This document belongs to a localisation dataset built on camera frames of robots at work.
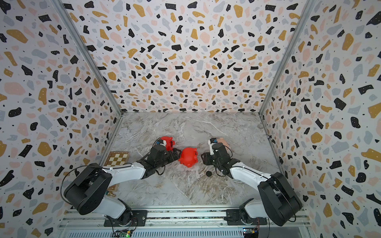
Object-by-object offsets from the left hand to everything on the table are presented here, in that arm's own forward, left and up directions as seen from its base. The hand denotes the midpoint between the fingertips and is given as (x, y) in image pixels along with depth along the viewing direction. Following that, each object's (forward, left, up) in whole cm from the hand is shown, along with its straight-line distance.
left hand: (179, 153), depth 90 cm
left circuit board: (-39, +24, -8) cm, 46 cm away
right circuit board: (-39, -36, -9) cm, 54 cm away
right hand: (-2, -15, 0) cm, 16 cm away
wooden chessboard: (0, +40, -5) cm, 40 cm away
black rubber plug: (-10, -18, -8) cm, 22 cm away
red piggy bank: (+7, +7, 0) cm, 10 cm away
